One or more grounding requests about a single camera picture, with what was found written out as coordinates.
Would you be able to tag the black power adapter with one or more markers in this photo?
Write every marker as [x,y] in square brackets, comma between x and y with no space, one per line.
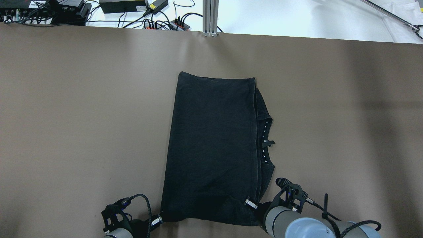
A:
[154,6]

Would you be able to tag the aluminium frame post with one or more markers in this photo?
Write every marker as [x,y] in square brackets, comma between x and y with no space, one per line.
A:
[210,17]

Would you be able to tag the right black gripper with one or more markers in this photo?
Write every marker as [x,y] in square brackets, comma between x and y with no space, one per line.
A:
[262,208]

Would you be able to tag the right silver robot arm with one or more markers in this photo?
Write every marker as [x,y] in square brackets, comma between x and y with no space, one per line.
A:
[282,217]

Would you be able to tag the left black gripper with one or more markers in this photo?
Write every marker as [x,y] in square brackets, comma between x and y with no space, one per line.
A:
[138,226]

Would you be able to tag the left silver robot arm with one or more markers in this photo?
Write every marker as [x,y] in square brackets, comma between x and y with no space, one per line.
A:
[119,224]

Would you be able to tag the orange grey USB hub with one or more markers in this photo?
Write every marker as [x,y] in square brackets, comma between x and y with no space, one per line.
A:
[179,25]

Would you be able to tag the dark navy printed t-shirt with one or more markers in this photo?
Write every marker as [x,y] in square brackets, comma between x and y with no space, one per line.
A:
[218,157]

